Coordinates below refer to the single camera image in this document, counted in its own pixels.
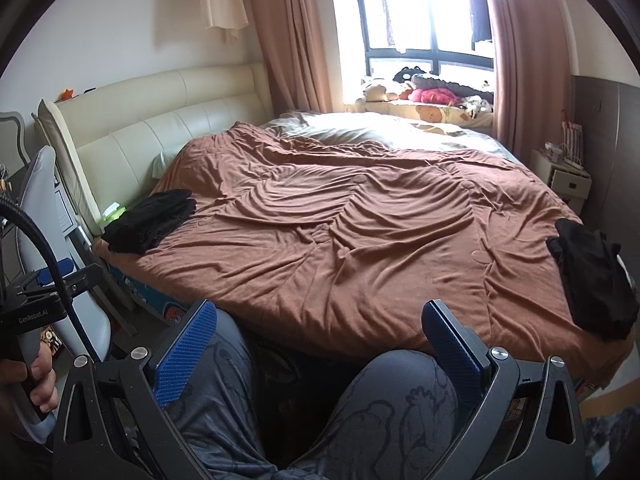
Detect dark grey rug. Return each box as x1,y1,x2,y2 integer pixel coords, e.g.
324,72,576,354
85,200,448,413
582,402,640,480

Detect grey plush toy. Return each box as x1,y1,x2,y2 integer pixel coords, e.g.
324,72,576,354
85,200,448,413
412,74,493,98

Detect black pants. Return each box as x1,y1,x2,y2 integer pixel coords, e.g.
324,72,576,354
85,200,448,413
101,189,198,255

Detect black plush toy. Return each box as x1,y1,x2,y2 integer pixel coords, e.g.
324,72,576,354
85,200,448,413
392,66,431,86

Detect black knit sweater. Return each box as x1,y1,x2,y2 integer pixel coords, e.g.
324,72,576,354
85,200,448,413
546,218,626,342

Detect cream plush toy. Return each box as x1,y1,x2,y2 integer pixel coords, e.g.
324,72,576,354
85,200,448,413
361,80,401,103

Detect pink plush toy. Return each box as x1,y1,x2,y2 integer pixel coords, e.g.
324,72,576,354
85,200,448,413
407,87,458,107

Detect cream padded headboard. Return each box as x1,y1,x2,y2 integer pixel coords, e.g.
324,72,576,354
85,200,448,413
32,62,273,241

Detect person's left leg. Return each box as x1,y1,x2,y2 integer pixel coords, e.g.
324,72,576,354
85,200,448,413
165,305,281,480

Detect grey white chair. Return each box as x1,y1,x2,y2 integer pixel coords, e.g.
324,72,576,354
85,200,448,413
0,110,118,361

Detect black cable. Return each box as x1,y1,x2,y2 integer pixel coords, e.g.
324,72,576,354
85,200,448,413
0,194,101,363

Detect printed cream cushion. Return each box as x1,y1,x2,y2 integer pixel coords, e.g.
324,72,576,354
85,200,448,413
345,100,496,128

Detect blue printed bed sheet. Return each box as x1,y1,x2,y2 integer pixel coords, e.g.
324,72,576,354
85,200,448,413
102,257,191,333

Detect white nightstand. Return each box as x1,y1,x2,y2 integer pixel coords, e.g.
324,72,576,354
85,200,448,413
530,149,593,216

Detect red striped bag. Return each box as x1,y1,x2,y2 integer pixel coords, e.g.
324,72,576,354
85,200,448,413
560,120,584,161

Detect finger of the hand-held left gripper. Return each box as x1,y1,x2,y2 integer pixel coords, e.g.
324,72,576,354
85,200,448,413
60,263,103,306
20,258,75,291

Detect window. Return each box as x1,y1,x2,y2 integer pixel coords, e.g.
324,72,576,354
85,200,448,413
352,0,496,86

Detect cream hanging cloth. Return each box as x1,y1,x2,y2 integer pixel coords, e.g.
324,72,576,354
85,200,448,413
200,0,250,41

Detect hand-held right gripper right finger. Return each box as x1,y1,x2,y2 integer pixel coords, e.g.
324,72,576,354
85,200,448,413
421,299,587,480

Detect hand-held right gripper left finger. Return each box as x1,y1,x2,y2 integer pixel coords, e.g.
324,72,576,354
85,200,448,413
50,299,221,480

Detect person's left hand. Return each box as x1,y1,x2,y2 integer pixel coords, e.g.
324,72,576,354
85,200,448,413
0,342,60,436

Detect brown curtain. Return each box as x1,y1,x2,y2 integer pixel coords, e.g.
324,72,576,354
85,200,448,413
245,0,346,116
475,0,576,163

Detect brown blanket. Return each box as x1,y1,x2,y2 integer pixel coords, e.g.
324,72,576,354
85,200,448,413
95,121,631,388

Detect white duvet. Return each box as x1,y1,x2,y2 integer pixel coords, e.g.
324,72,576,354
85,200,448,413
260,110,521,163

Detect white pillow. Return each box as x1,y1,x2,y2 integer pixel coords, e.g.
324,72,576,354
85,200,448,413
149,150,178,181

